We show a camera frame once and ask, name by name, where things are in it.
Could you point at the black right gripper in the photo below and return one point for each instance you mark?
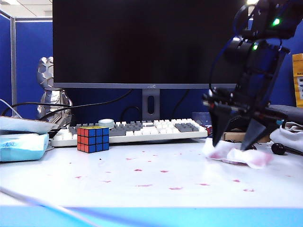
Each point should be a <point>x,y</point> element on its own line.
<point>258,78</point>

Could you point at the pink stained white wet wipe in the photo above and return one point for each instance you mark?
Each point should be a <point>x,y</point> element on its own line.
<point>255,158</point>

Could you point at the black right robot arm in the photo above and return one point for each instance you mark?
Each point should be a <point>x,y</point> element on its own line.
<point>272,14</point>

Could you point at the light blue wet wipes pack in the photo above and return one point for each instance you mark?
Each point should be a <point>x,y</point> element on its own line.
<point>21,147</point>

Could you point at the flat brown cardboard box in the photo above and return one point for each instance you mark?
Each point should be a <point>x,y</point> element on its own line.
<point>234,137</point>

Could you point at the small red item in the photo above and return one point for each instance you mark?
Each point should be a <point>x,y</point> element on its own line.
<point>209,130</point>

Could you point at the clear plastic cup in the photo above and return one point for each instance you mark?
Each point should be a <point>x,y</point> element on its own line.
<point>197,116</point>

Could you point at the white cloth bag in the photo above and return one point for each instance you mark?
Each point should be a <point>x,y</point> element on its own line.
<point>286,139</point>

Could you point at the grey zip pouch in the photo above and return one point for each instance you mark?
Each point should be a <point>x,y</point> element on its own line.
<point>291,111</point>

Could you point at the yellow paper bag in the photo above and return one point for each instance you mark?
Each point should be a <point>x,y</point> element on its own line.
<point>298,71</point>

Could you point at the white and grey keyboard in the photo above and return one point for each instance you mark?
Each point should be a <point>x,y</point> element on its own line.
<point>146,133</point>

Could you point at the black computer monitor with stand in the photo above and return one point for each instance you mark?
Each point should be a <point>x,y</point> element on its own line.
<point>142,42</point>

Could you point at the translucent white tape roll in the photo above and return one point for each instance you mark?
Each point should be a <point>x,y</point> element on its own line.
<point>106,123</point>

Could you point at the Rubik's cube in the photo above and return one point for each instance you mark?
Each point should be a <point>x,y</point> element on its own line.
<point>95,142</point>

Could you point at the silver faceted figurine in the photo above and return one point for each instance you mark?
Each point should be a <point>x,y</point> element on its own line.
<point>46,71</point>

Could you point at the grey partition frame post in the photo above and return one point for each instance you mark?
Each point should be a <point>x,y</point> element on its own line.
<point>13,71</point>

